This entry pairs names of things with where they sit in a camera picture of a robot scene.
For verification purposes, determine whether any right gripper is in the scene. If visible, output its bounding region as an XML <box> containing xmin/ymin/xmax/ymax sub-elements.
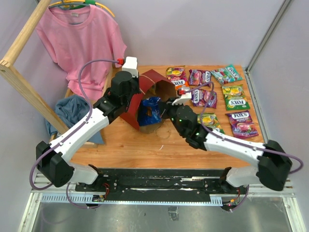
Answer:
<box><xmin>157</xmin><ymin>97</ymin><xmax>185</xmax><ymax>136</ymax></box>

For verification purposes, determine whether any blue Doritos chip bag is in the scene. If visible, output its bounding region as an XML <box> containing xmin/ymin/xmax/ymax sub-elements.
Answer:
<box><xmin>137</xmin><ymin>97</ymin><xmax>162</xmax><ymax>126</ymax></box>

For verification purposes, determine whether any red paper bag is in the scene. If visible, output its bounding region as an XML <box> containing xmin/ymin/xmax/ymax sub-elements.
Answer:
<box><xmin>121</xmin><ymin>69</ymin><xmax>176</xmax><ymax>134</ymax></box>

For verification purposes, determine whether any purple candy packet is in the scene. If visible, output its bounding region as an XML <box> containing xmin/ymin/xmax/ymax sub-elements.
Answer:
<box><xmin>191</xmin><ymin>89</ymin><xmax>217</xmax><ymax>109</ymax></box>
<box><xmin>226</xmin><ymin>110</ymin><xmax>259</xmax><ymax>139</ymax></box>
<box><xmin>188</xmin><ymin>69</ymin><xmax>211</xmax><ymax>86</ymax></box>

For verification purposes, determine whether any orange candy packet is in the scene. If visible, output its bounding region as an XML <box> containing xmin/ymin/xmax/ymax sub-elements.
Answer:
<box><xmin>166</xmin><ymin>65</ymin><xmax>189</xmax><ymax>90</ymax></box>

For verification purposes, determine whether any green candy packet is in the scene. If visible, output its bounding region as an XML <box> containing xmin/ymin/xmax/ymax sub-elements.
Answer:
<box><xmin>221</xmin><ymin>85</ymin><xmax>250</xmax><ymax>111</ymax></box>
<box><xmin>197</xmin><ymin>113</ymin><xmax>225</xmax><ymax>134</ymax></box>

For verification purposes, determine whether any teal candy packet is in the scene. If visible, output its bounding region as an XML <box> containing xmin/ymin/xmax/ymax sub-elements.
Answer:
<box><xmin>210</xmin><ymin>64</ymin><xmax>243</xmax><ymax>85</ymax></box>

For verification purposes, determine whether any yellow M&M's candy packet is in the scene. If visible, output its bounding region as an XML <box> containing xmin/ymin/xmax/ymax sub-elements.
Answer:
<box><xmin>149</xmin><ymin>84</ymin><xmax>156</xmax><ymax>95</ymax></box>

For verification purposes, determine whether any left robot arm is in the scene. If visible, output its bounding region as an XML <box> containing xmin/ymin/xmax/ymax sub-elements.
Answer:
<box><xmin>34</xmin><ymin>69</ymin><xmax>140</xmax><ymax>191</ymax></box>

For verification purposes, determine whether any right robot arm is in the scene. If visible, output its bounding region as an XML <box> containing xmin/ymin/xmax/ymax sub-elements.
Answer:
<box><xmin>158</xmin><ymin>98</ymin><xmax>292</xmax><ymax>193</ymax></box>

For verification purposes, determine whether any blue cloth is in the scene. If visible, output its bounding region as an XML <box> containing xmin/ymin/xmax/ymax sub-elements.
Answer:
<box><xmin>45</xmin><ymin>95</ymin><xmax>104</xmax><ymax>145</ymax></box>

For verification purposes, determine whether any pink t-shirt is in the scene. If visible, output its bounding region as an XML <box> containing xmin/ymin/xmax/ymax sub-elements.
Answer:
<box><xmin>36</xmin><ymin>5</ymin><xmax>126</xmax><ymax>101</ymax></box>

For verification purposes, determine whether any yellow green hanger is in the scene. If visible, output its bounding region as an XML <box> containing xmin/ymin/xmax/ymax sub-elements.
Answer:
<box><xmin>48</xmin><ymin>0</ymin><xmax>115</xmax><ymax>17</ymax></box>

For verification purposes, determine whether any wooden clothes rack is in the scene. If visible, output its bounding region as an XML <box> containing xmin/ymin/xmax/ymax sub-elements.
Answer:
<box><xmin>0</xmin><ymin>0</ymin><xmax>114</xmax><ymax>148</ymax></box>

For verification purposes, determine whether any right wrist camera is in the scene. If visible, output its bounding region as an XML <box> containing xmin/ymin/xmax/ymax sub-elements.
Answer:
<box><xmin>172</xmin><ymin>87</ymin><xmax>192</xmax><ymax>105</ymax></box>

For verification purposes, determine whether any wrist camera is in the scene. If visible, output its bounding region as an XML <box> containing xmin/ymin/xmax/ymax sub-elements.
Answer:
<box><xmin>122</xmin><ymin>57</ymin><xmax>139</xmax><ymax>77</ymax></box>
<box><xmin>172</xmin><ymin>87</ymin><xmax>192</xmax><ymax>105</ymax></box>

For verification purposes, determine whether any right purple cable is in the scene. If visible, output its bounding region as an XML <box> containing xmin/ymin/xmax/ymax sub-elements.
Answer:
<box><xmin>178</xmin><ymin>81</ymin><xmax>304</xmax><ymax>213</ymax></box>

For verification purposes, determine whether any purple cable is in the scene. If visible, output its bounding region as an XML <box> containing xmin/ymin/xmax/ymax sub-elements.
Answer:
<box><xmin>29</xmin><ymin>58</ymin><xmax>123</xmax><ymax>209</ymax></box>
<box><xmin>178</xmin><ymin>81</ymin><xmax>304</xmax><ymax>213</ymax></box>

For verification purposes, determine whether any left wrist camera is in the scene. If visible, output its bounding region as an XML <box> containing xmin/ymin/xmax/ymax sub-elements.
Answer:
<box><xmin>122</xmin><ymin>57</ymin><xmax>139</xmax><ymax>77</ymax></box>

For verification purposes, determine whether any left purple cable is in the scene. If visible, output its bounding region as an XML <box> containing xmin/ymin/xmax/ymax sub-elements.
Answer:
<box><xmin>29</xmin><ymin>58</ymin><xmax>123</xmax><ymax>209</ymax></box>

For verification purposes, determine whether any aluminium frame post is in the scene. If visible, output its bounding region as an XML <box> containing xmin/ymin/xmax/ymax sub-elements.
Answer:
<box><xmin>245</xmin><ymin>0</ymin><xmax>296</xmax><ymax>73</ymax></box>

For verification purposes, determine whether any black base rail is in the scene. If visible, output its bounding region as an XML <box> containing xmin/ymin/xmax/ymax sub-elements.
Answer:
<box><xmin>32</xmin><ymin>167</ymin><xmax>295</xmax><ymax>206</ymax></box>

